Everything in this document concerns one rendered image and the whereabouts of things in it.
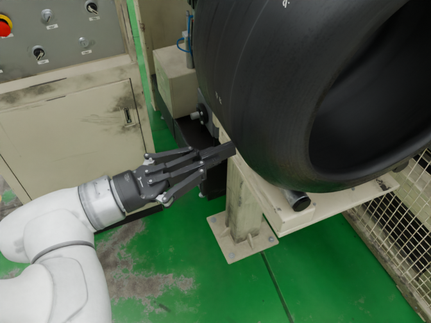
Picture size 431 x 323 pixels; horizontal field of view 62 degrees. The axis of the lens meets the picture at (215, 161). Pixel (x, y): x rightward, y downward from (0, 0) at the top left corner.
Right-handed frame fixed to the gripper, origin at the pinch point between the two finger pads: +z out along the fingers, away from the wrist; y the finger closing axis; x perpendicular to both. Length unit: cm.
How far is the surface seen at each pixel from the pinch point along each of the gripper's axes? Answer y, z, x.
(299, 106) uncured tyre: -12.3, 9.2, -18.5
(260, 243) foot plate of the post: 23, 20, 106
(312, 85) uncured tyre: -12.4, 10.8, -21.5
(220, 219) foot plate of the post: 43, 7, 105
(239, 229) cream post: 27, 11, 90
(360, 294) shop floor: -15, 48, 111
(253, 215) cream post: 27, 18, 84
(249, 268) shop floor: 15, 9, 106
